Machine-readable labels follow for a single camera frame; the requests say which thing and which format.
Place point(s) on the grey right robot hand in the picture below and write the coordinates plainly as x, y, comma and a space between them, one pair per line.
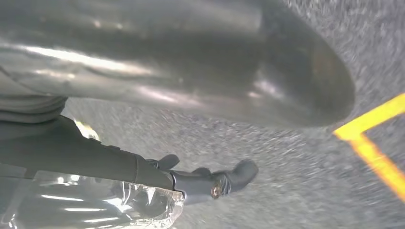
79, 164

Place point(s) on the silver robot body shell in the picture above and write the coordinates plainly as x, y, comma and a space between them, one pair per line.
189, 57

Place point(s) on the yellow floor tape square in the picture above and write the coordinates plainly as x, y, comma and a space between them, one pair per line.
373, 151

